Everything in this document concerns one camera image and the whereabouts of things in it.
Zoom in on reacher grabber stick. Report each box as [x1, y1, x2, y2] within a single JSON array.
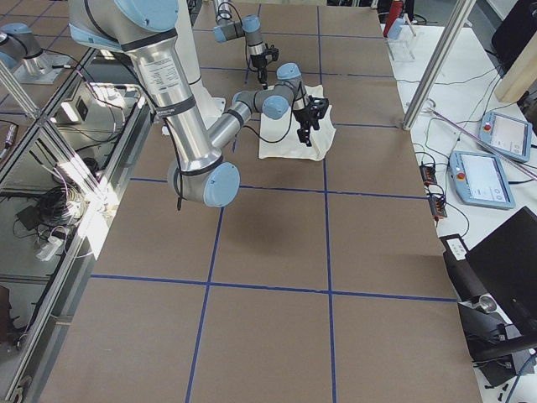
[[423, 98, 537, 179]]

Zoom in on blue cup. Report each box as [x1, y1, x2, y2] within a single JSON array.
[[386, 18, 405, 40]]

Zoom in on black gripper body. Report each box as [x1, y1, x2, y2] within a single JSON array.
[[293, 106, 320, 130], [250, 52, 269, 73]]

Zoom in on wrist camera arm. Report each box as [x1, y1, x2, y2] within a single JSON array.
[[264, 44, 279, 64], [308, 96, 330, 120]]

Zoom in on silver metal cylinder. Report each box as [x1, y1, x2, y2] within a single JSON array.
[[474, 294, 498, 314]]

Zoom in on aluminium frame post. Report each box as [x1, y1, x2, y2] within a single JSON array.
[[402, 0, 476, 130]]

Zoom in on cream long-sleeve cat shirt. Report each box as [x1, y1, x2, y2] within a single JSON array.
[[258, 95, 336, 161]]

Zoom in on red bottle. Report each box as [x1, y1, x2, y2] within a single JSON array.
[[385, 0, 404, 29]]

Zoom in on orange black connector strip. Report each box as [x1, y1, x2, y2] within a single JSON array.
[[420, 164, 447, 222]]

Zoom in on wooden board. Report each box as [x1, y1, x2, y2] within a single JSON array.
[[494, 0, 537, 104]]

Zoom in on blue teach pendant near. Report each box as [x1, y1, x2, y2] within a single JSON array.
[[449, 150, 515, 210]]

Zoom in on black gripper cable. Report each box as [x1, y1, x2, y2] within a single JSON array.
[[242, 100, 303, 144]]

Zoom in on blue teach pendant far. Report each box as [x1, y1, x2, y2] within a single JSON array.
[[478, 111, 533, 163]]

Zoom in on black monitor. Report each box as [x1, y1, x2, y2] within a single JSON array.
[[467, 207, 536, 334]]

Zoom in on blue teach pendant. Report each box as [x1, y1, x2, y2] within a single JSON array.
[[449, 150, 515, 210], [478, 111, 533, 163]]

